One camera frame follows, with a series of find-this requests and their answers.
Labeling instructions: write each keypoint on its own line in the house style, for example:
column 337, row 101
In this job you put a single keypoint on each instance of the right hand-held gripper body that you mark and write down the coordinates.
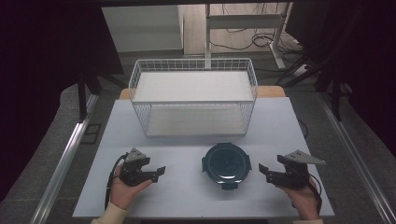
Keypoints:
column 295, row 170

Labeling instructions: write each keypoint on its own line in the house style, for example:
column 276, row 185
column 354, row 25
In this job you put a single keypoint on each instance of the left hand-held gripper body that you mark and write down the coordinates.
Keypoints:
column 134, row 169

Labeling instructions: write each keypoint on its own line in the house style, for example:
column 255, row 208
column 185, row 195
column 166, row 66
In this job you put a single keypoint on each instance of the person's left hand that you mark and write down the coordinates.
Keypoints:
column 124, row 193

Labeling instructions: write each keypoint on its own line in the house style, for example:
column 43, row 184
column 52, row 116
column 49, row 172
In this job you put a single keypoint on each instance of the person's right hand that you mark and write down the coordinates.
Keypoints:
column 303, row 200

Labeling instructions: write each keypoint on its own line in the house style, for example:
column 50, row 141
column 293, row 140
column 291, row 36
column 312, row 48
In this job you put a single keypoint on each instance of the wooden table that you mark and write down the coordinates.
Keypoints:
column 271, row 91

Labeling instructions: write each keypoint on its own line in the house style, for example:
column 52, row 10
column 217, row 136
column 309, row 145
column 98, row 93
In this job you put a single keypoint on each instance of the black metal stand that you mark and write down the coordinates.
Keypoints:
column 82, row 93
column 334, row 93

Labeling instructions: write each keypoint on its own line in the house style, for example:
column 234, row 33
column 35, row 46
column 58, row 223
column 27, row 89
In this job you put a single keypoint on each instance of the white cabinet panel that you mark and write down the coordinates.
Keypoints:
column 141, row 29

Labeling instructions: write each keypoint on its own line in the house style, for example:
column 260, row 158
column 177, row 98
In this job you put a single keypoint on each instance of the silver metal rail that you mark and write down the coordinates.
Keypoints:
column 358, row 161
column 65, row 161

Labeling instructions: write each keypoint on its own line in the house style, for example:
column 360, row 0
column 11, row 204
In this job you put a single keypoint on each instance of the white metal desk frame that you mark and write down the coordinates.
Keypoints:
column 246, row 21

